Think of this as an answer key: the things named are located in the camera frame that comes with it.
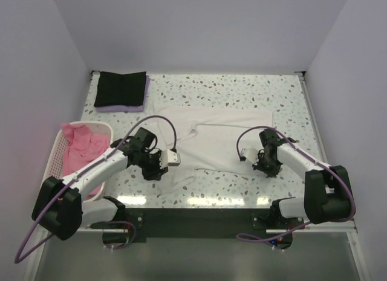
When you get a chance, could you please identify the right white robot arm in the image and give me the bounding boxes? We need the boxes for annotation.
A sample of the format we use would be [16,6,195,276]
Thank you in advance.
[253,129,356,228]

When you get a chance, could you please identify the folded black t shirt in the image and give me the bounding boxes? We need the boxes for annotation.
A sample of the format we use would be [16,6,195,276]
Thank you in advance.
[93,71,148,108]

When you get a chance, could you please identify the white t shirt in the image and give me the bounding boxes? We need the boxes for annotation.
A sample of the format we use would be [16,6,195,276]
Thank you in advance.
[149,103,273,193]

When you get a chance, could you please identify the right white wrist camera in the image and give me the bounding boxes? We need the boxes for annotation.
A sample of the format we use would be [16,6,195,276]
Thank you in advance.
[239,148,259,164]

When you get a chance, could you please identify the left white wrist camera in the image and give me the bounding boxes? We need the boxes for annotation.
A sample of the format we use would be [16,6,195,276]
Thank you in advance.
[160,149,181,168]

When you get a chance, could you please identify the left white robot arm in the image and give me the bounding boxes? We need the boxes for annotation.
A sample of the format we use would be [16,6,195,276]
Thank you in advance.
[32,128,180,241]

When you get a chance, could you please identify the pink t shirt in basket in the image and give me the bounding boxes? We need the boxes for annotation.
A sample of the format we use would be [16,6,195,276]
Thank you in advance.
[60,122,110,200]

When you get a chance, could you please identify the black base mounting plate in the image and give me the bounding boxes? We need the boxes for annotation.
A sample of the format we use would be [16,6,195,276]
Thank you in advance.
[89,207,305,244]

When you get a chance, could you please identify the folded lavender t shirt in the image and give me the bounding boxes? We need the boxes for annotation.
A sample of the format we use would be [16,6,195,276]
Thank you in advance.
[96,75,151,113]

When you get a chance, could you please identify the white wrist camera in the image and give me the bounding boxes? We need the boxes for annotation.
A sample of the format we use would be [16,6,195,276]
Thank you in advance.
[239,148,259,164]
[160,149,181,168]

